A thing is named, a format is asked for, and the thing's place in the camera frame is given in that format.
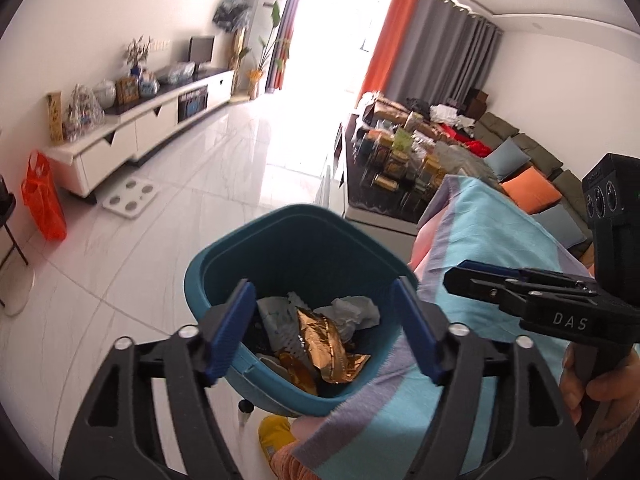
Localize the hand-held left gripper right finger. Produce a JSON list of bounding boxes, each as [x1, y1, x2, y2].
[[391, 276, 586, 480]]

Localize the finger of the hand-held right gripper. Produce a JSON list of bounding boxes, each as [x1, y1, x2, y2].
[[462, 260, 601, 293], [444, 266, 531, 311]]

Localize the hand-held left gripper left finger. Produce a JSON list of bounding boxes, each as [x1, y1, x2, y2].
[[59, 278, 258, 480]]

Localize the white blue-print paper cup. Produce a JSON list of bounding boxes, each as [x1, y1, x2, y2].
[[256, 292, 302, 353]]

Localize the white tissue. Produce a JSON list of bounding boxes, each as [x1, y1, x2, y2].
[[330, 296, 381, 332]]

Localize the teal trash bin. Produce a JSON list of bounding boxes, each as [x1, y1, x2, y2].
[[183, 203, 420, 417]]

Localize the person's right hand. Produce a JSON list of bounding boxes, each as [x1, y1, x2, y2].
[[560, 346, 640, 425]]

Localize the teal printed blanket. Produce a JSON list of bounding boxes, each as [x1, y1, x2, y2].
[[292, 174, 640, 480]]

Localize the blue-grey cushion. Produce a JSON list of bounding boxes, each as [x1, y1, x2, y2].
[[532, 206, 588, 248], [485, 138, 531, 181]]

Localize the orange cushion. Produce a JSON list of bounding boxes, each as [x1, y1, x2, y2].
[[501, 168, 563, 216]]

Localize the yellow slipper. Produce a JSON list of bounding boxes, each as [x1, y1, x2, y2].
[[257, 414, 297, 463]]

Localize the red cloth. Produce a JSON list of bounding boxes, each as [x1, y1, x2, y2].
[[442, 125, 493, 158]]

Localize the group of food jars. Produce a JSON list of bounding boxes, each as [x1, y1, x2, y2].
[[357, 105, 451, 193]]

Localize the black coffee table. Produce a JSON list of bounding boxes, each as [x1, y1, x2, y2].
[[345, 105, 451, 223]]

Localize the green sofa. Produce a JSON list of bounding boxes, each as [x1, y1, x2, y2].
[[370, 110, 596, 258]]

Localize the white bathroom scale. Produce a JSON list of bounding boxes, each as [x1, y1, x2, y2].
[[102, 177, 160, 219]]

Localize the pile of white clothes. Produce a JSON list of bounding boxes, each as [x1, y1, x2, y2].
[[429, 104, 476, 128]]

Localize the brown cardboard boxes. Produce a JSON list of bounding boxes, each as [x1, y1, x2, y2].
[[465, 87, 490, 118]]

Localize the white TV cabinet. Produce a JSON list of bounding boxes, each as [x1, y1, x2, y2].
[[46, 67, 236, 196]]

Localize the orange plastic bag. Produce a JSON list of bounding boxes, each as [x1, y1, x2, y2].
[[21, 150, 67, 242]]

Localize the orange and grey curtain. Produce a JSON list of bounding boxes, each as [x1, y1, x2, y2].
[[362, 0, 503, 106]]

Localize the tall plant in yellow pot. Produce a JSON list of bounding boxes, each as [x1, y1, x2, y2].
[[235, 0, 291, 100]]

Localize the black stool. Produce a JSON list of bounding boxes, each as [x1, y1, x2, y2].
[[0, 175, 36, 317]]

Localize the blue and white jar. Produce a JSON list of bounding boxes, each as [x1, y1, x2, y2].
[[137, 69, 161, 98]]

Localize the clear plastic bag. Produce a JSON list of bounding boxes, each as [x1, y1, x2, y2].
[[162, 61, 197, 86]]

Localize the wrapped ship model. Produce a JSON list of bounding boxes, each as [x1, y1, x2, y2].
[[64, 84, 106, 141]]

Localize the white ceramic jar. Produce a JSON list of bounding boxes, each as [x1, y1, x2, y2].
[[94, 79, 118, 108]]

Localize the yellow gift box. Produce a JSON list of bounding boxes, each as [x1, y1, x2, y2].
[[47, 91, 65, 145]]

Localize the blue vase with branches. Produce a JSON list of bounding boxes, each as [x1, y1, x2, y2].
[[122, 36, 153, 78]]

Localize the black monitor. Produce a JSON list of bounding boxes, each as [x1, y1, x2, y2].
[[189, 35, 216, 68]]

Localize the standing fan with cover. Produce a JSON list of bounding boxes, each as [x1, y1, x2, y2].
[[212, 0, 251, 101]]

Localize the grey and red curtain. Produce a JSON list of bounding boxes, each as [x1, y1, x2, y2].
[[265, 0, 313, 96]]

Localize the white standing air conditioner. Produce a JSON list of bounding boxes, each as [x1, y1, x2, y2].
[[243, 0, 293, 93]]

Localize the brown picture frame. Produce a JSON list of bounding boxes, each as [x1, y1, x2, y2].
[[116, 76, 141, 106]]

